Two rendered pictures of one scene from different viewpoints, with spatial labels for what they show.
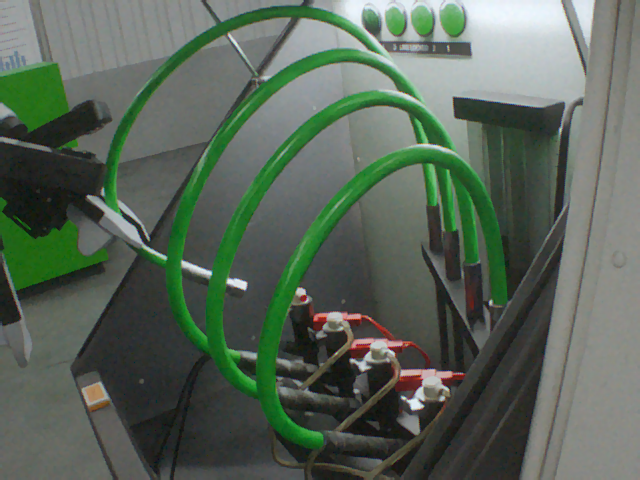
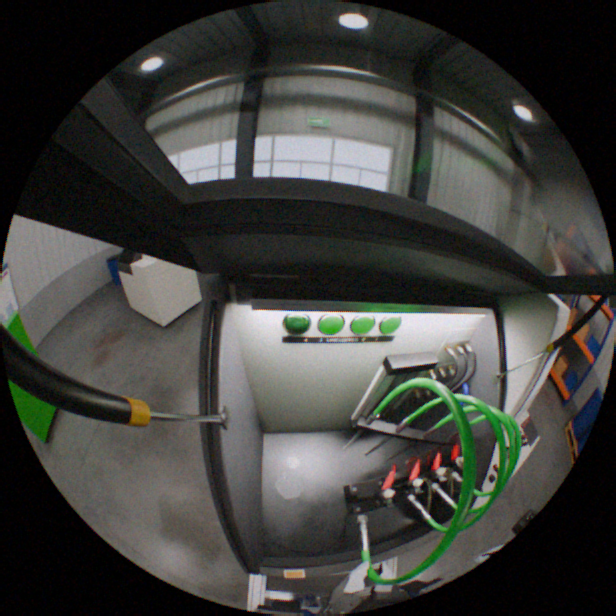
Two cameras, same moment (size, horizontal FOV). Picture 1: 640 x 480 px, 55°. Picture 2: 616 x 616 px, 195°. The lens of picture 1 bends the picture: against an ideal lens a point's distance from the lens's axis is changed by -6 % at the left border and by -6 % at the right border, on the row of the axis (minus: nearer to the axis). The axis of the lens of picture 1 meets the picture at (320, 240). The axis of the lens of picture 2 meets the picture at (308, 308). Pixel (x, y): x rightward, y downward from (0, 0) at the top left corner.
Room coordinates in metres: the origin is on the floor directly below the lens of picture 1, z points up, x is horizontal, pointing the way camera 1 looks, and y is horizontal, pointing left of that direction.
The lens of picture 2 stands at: (0.87, 0.10, 1.57)
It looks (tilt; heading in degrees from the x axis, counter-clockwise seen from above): 32 degrees down; 290
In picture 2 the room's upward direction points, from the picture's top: 5 degrees clockwise
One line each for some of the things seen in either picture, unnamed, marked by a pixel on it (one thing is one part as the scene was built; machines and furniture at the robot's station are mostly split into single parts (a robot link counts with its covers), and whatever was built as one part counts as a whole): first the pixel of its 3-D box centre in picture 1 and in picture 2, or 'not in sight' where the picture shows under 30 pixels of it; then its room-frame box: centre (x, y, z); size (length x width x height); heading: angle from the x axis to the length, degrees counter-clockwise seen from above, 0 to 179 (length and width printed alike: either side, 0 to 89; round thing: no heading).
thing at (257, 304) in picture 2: not in sight; (411, 305); (0.79, -0.20, 1.43); 0.54 x 0.03 x 0.02; 27
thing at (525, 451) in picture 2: not in sight; (510, 452); (-0.02, -0.15, 0.97); 0.70 x 0.22 x 0.03; 27
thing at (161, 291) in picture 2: not in sight; (143, 255); (4.00, -0.89, 1.00); 1.30 x 1.09 x 1.99; 5
